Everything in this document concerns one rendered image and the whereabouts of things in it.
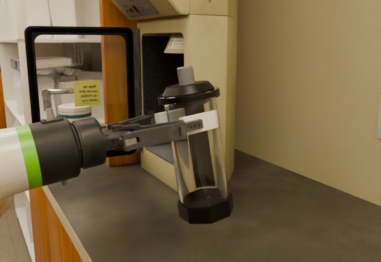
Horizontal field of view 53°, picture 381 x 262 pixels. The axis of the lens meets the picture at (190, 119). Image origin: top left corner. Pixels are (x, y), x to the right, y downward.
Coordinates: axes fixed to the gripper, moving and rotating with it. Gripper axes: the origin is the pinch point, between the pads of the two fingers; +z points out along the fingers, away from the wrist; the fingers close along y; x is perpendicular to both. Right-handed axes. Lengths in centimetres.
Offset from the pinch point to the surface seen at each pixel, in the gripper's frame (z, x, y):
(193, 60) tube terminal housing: 15.2, -9.6, 22.6
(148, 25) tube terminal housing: 15, -21, 45
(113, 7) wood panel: 10, -28, 58
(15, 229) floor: -29, 96, 238
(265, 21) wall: 58, -19, 44
